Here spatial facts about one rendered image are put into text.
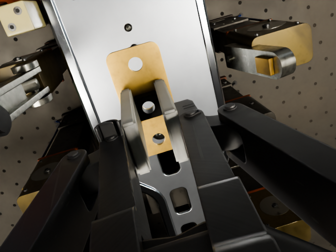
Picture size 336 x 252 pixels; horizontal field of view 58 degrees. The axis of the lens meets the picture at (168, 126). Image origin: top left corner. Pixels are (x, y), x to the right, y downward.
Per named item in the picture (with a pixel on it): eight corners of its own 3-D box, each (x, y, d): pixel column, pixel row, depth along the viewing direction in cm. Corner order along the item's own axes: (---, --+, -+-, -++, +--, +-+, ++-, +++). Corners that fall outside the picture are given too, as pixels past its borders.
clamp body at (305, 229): (254, 155, 91) (325, 237, 59) (217, 167, 91) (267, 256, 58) (251, 136, 88) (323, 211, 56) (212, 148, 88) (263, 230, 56)
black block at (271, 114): (237, 89, 82) (293, 131, 55) (203, 100, 82) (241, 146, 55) (234, 71, 80) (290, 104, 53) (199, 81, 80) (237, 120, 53)
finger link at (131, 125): (152, 172, 16) (138, 176, 16) (142, 125, 22) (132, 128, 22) (135, 121, 15) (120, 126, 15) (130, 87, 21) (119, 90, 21)
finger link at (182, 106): (185, 136, 14) (248, 117, 14) (171, 102, 18) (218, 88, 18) (192, 164, 14) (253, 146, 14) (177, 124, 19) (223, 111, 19)
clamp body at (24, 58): (83, 60, 74) (51, 102, 42) (44, 71, 74) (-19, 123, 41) (73, 33, 72) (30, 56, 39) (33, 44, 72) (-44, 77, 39)
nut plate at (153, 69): (185, 143, 24) (188, 150, 23) (139, 157, 24) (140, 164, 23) (156, 39, 21) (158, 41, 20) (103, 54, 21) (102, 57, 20)
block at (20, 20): (78, 18, 70) (35, 29, 37) (63, 22, 70) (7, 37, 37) (72, 2, 69) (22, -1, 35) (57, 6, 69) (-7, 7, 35)
